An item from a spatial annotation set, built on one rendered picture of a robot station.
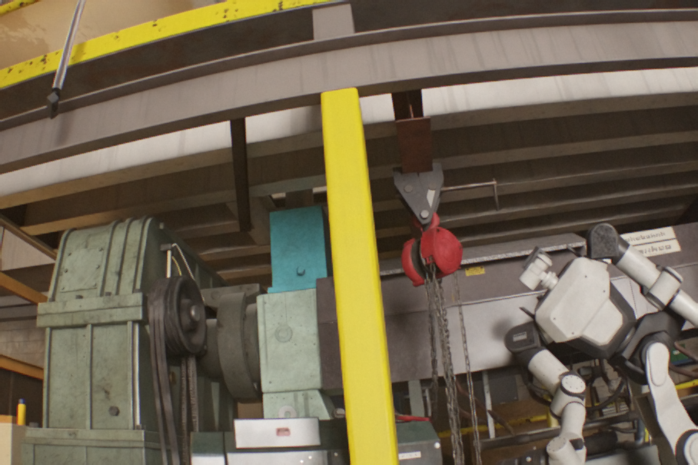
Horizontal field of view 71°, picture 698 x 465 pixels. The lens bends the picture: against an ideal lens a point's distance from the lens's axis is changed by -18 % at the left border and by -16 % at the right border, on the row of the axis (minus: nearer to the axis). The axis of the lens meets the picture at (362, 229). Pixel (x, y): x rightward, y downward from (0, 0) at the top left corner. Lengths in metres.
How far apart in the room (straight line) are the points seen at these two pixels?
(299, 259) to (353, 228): 1.11
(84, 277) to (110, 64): 0.80
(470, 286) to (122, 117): 1.46
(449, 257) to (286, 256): 0.91
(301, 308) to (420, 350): 0.52
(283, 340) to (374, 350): 1.12
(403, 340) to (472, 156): 0.77
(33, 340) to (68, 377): 7.24
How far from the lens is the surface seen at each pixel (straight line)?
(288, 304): 2.40
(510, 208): 2.94
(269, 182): 2.34
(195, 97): 1.78
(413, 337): 2.25
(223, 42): 1.94
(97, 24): 6.42
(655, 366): 1.89
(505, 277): 2.34
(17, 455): 4.71
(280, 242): 2.51
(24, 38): 6.85
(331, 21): 1.78
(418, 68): 1.67
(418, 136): 1.74
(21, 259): 8.10
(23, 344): 9.51
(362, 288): 1.32
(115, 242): 2.24
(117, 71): 2.09
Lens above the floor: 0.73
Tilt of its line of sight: 23 degrees up
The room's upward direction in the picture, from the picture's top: 6 degrees counter-clockwise
